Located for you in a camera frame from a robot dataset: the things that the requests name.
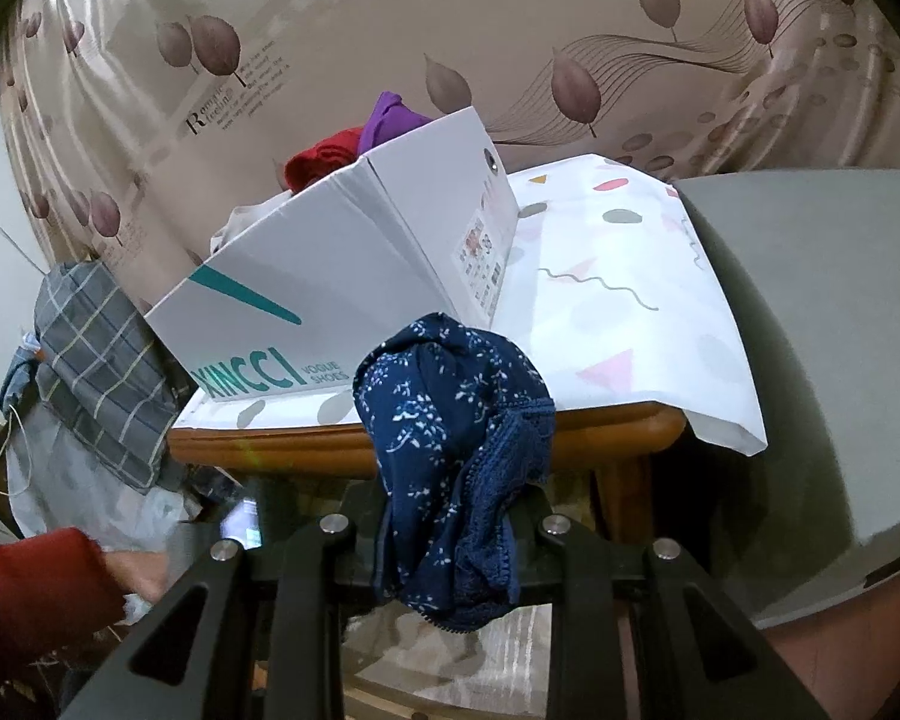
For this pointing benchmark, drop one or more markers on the wooden nightstand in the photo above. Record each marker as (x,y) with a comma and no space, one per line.
(307,446)

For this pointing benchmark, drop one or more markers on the navy floral underwear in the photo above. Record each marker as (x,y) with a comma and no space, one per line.
(435,420)

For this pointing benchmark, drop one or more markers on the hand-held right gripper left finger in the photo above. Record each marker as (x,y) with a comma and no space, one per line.
(360,540)

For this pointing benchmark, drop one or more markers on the white XINCCI cardboard box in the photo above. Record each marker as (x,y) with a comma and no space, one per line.
(630,330)

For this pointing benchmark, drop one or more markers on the light blue cloth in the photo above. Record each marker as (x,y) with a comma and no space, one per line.
(21,375)

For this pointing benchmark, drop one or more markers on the red underwear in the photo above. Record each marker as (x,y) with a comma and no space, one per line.
(322,157)

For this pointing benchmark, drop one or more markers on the beige underwear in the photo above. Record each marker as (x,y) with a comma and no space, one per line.
(240,225)

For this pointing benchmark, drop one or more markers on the purple bra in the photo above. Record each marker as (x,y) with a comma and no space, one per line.
(390,124)

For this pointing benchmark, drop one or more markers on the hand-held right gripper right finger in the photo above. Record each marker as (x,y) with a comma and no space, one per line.
(549,556)

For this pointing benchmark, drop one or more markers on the grey plaid cloth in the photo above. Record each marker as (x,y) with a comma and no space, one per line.
(97,360)

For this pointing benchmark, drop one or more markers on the person's left forearm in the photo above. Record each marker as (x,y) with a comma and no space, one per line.
(37,592)

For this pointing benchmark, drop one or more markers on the white shoe box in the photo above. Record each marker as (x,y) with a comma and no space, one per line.
(330,255)

